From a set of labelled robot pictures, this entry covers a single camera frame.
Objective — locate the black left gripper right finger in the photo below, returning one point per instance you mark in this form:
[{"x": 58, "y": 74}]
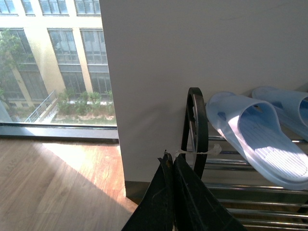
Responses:
[{"x": 196, "y": 208}]

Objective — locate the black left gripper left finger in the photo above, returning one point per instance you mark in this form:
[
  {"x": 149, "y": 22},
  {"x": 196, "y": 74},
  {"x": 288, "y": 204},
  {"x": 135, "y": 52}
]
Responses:
[{"x": 156, "y": 210}]

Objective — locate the light blue slipper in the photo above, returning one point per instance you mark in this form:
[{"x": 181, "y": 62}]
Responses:
[
  {"x": 291, "y": 107},
  {"x": 252, "y": 127}
]

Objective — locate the black metal shoe rack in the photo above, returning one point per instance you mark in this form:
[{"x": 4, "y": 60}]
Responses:
[{"x": 258, "y": 207}]

